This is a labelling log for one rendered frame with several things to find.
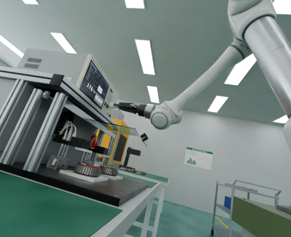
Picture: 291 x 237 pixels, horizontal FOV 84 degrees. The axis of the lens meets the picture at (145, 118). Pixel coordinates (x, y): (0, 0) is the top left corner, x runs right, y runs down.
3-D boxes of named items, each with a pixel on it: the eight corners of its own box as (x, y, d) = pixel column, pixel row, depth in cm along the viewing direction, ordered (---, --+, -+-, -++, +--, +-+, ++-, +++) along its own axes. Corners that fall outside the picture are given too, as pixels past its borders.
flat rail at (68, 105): (114, 138, 118) (115, 134, 119) (60, 103, 60) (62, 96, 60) (112, 138, 118) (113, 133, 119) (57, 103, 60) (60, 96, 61)
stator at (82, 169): (103, 177, 73) (106, 169, 74) (92, 177, 62) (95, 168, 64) (81, 170, 75) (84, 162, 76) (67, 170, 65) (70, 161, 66)
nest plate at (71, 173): (108, 180, 74) (109, 177, 74) (93, 182, 60) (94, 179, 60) (79, 172, 77) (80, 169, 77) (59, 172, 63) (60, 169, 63)
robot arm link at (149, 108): (154, 122, 98) (144, 120, 100) (157, 108, 101) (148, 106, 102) (152, 117, 90) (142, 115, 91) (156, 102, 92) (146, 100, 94)
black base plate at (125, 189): (147, 187, 105) (148, 184, 105) (117, 207, 45) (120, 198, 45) (83, 169, 114) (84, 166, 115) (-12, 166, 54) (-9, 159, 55)
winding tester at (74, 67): (110, 121, 114) (118, 94, 120) (76, 91, 73) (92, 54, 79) (62, 111, 122) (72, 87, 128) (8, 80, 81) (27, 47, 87)
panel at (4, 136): (85, 167, 116) (98, 127, 124) (-12, 159, 54) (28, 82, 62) (84, 166, 116) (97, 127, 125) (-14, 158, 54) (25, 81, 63)
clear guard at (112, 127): (147, 146, 114) (149, 138, 115) (141, 140, 91) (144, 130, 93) (105, 137, 120) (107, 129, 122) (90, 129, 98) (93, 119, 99)
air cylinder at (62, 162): (66, 170, 75) (70, 158, 76) (55, 169, 67) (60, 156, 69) (57, 167, 76) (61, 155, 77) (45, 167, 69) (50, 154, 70)
